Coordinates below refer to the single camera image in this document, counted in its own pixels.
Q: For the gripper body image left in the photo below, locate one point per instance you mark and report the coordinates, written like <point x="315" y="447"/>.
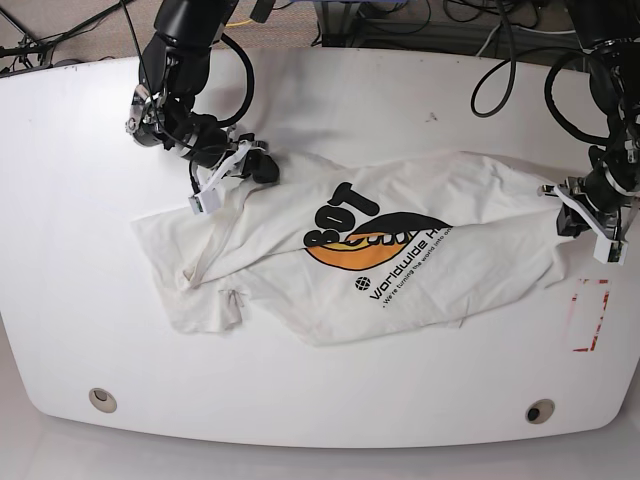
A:
<point x="199" y="139"/>

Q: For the left table cable grommet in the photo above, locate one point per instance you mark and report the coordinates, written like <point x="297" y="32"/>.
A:
<point x="102" y="400"/>

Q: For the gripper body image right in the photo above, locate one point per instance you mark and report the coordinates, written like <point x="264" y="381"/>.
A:
<point x="609" y="187"/>

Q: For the table cable grommet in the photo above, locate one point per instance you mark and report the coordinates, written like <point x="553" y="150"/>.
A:
<point x="540" y="411"/>
<point x="102" y="400"/>

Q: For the right table cable grommet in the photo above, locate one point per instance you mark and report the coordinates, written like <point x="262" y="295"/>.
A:
<point x="540" y="411"/>

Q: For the white T-shirt with LeRobot print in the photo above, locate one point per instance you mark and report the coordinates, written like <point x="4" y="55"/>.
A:
<point x="347" y="254"/>

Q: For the red tape rectangle marker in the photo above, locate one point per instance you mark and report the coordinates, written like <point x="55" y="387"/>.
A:
<point x="586" y="314"/>

